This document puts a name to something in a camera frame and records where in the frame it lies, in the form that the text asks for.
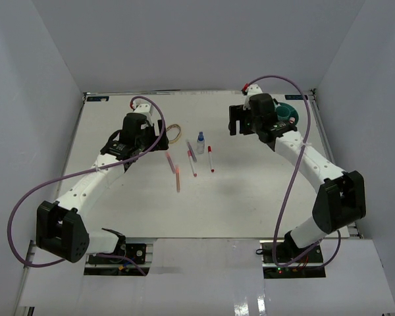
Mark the pink-capped white marker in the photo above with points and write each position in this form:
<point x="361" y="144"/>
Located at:
<point x="190" y="157"/>

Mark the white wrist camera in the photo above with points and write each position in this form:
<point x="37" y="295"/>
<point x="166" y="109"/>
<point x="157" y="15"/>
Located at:
<point x="250" y="90"/>
<point x="143" y="109"/>

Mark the purple clear-capped pen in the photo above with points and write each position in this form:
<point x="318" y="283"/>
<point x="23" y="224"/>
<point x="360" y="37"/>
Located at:
<point x="190" y="148"/>

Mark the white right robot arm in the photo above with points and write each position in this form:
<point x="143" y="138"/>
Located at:
<point x="340" y="199"/>

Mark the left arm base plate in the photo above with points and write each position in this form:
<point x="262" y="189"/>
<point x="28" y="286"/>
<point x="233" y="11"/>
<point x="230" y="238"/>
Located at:
<point x="131" y="260"/>

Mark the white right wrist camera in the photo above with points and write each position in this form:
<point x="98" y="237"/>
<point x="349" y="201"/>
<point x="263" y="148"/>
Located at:
<point x="250" y="90"/>

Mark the pink-tipped purple pen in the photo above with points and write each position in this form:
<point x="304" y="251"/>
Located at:
<point x="170" y="161"/>

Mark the red-capped white marker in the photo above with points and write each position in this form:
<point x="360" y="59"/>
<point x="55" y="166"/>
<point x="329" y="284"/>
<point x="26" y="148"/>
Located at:
<point x="210" y="155"/>

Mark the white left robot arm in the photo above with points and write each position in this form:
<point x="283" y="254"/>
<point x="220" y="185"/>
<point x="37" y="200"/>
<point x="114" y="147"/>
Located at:
<point x="61" y="225"/>

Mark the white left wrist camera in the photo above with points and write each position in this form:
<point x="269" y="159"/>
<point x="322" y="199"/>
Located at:
<point x="143" y="109"/>

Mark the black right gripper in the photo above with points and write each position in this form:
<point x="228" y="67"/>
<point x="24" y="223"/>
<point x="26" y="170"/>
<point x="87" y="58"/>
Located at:
<point x="237" y="113"/>

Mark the left blue table label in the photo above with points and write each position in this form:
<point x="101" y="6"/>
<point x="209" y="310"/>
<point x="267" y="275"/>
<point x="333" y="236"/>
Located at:
<point x="97" y="98"/>

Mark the right blue table label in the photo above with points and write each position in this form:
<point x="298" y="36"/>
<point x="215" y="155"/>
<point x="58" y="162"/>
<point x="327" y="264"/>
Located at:
<point x="295" y="97"/>

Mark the teal round divided organizer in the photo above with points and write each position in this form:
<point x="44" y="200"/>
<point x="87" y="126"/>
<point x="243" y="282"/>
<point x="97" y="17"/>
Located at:
<point x="284" y="111"/>

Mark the blue table label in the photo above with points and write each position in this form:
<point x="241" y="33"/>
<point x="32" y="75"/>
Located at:
<point x="295" y="97"/>
<point x="97" y="98"/>

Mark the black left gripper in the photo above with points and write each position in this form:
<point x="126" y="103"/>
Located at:
<point x="162" y="143"/>

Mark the small blue-capped spray bottle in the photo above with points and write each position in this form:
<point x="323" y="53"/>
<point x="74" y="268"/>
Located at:
<point x="200" y="143"/>

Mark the beige masking tape roll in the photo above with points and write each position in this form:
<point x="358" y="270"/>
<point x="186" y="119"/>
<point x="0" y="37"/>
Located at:
<point x="173" y="133"/>

